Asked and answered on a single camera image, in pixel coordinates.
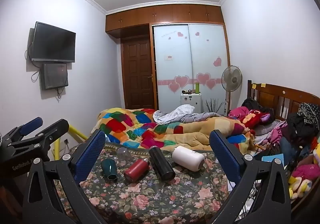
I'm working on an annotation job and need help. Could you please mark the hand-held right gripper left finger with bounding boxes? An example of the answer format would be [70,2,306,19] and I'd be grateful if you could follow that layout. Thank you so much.
[22,129,108,224]

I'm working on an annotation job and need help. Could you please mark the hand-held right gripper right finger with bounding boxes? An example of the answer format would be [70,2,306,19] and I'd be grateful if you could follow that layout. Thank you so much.
[209,129,292,224]

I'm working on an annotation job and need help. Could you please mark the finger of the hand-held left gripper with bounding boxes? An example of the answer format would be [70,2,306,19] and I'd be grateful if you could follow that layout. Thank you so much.
[7,118,70,159]
[4,117,44,141]

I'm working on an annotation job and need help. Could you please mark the dark green cup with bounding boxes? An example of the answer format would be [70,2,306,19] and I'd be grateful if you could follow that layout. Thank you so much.
[100,157,118,183]

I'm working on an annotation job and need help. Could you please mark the clear glass cup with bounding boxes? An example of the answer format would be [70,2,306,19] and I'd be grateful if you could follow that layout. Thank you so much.
[116,147,134,163]

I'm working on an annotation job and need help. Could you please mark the white cup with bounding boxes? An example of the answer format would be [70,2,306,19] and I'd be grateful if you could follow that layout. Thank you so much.
[171,145,206,172]

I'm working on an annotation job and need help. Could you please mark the red bottle cup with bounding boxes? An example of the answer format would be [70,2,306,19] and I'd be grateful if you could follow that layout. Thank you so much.
[123,157,151,183]

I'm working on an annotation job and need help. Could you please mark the black bottle cup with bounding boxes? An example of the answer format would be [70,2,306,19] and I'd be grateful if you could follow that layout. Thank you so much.
[149,146,176,182]

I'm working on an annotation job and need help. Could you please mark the pink clothing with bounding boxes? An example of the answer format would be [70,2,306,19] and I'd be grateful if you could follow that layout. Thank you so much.
[228,106,251,118]

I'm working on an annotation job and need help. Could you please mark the blue book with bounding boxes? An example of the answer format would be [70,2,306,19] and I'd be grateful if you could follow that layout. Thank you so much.
[261,153,285,167]

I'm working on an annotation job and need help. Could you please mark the red plush toy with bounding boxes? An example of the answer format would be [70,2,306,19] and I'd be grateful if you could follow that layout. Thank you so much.
[239,109,272,130]

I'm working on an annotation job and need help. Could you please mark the dark dried plant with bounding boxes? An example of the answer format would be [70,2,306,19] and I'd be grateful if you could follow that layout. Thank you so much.
[205,98,226,116]

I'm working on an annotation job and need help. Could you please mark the black bag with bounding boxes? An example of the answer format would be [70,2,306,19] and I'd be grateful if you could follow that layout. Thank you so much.
[241,98,263,115]

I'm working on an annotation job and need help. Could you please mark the colourful patchwork blanket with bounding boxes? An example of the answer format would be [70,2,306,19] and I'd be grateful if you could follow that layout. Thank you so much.
[91,107,256,157]

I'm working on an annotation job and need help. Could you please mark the small white cabinet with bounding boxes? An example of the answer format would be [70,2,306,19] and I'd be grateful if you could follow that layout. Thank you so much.
[180,93,202,114]

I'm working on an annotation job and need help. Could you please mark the grey white bed sheet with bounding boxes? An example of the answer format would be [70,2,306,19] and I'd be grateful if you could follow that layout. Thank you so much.
[153,104,226,125]

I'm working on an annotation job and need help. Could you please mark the floral table cloth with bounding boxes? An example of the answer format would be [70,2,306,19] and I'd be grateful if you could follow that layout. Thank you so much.
[53,142,230,224]

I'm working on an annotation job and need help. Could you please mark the wooden bed headboard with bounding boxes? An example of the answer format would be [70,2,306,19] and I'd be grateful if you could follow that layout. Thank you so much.
[247,80,320,125]

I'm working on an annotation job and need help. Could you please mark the standing fan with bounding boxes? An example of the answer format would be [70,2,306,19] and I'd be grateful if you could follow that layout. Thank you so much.
[221,65,243,116]

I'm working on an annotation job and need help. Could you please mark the black clothes pile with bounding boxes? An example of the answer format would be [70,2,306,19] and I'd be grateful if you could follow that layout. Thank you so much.
[286,102,320,140]

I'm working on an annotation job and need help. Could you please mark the brown wooden door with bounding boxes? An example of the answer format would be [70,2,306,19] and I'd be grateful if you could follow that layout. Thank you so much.
[120,35,157,111]

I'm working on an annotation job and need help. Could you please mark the frosted wardrobe sliding doors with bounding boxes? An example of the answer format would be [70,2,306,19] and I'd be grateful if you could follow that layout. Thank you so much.
[150,23,231,116]

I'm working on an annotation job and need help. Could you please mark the wooden overhead cabinets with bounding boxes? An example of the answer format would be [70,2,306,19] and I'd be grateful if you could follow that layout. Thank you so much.
[105,3,224,39]

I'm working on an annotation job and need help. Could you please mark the yellow rail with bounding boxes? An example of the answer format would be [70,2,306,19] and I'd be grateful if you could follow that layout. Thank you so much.
[53,124,89,161]

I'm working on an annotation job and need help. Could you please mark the black television cable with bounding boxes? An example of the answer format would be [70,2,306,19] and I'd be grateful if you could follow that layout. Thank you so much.
[24,42,41,83]

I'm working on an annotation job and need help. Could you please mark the small wall monitor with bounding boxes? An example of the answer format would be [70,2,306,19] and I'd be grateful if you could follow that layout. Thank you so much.
[41,63,69,91]

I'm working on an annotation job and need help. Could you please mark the wall television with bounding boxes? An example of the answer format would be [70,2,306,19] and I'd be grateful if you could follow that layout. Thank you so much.
[30,21,77,63]

